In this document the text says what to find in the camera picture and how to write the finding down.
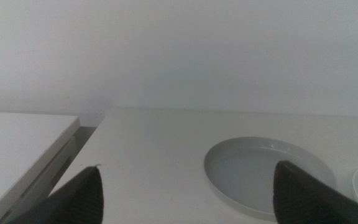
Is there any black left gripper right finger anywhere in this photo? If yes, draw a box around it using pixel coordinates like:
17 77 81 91
272 160 358 224

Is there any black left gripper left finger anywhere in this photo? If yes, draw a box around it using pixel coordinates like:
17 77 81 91
7 165 104 224

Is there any grey shallow bowl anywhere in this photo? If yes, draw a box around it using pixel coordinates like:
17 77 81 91
203 136 337 222

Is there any white side table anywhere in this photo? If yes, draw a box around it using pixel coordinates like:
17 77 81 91
0 111 81 224

